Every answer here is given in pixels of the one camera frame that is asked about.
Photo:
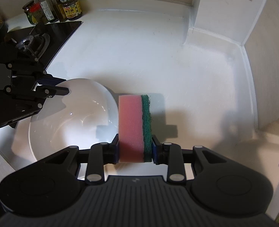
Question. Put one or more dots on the brown sauce jar yellow label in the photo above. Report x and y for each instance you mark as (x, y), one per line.
(72, 9)

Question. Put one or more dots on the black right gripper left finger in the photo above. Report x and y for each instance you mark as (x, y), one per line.
(101, 154)

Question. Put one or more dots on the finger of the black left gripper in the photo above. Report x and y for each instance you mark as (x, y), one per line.
(47, 91)
(48, 79)

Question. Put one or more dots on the green pickle jar red lid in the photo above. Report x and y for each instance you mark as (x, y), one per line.
(34, 13)

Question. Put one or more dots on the clear bottle white label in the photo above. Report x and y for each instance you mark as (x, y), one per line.
(48, 10)

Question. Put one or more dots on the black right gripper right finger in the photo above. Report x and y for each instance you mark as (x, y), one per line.
(169, 154)

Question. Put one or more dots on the white ceramic bowl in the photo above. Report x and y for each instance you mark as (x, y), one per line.
(87, 115)

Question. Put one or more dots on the pink green scrub sponge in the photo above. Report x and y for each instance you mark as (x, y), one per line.
(134, 129)

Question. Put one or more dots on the black gas stove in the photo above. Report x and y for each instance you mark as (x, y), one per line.
(27, 52)

